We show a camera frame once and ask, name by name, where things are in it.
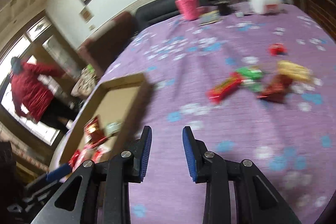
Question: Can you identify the person in red coat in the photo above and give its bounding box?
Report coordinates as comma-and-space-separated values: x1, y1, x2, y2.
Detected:
11, 57, 78, 134

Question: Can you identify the dark red foil snack packet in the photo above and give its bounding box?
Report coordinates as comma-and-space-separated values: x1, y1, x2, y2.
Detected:
84, 115, 105, 144

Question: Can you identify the black small cup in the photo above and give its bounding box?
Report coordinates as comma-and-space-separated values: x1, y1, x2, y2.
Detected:
217, 1, 232, 16

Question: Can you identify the small wall plaque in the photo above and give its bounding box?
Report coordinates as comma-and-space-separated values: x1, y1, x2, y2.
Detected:
80, 7, 93, 23

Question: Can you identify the yellow snack bar packet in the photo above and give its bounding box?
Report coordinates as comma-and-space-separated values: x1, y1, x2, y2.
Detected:
277, 60, 313, 83

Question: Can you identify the green snack packet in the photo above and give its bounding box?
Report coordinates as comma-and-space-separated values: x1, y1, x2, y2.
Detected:
235, 67, 263, 93

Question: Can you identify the white red snack packet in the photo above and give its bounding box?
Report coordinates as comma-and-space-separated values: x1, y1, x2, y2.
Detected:
69, 144, 111, 170
104, 122, 122, 138

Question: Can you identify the small red candy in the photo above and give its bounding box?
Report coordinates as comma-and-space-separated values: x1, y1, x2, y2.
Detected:
268, 43, 287, 56

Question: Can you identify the purple floral tablecloth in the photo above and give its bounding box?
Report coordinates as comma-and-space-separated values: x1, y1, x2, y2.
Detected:
102, 5, 335, 223

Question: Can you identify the wooden glass door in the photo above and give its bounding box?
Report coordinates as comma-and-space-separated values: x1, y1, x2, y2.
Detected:
1, 17, 82, 145

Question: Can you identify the brown armchair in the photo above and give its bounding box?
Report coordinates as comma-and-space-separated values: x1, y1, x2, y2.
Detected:
77, 11, 137, 78

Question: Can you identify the white plastic jar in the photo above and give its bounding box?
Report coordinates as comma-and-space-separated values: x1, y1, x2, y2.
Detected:
248, 0, 283, 15

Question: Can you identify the green cloth on chair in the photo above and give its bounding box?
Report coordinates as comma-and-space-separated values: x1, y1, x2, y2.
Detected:
86, 64, 95, 73

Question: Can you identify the patterned cloth on chair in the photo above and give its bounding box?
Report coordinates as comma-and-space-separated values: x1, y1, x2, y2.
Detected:
71, 69, 97, 98

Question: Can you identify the small colourful booklet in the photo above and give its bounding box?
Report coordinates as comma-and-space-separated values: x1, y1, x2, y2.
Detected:
198, 10, 221, 26

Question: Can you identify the shallow cardboard box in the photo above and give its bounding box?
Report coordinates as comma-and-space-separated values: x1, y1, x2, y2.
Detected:
58, 73, 152, 164

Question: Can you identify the pink sleeved water bottle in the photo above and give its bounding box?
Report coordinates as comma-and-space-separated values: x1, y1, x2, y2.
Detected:
175, 0, 201, 21

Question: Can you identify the red snack packet gold seal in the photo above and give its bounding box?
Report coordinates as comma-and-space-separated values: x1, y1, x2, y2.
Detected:
207, 72, 243, 104

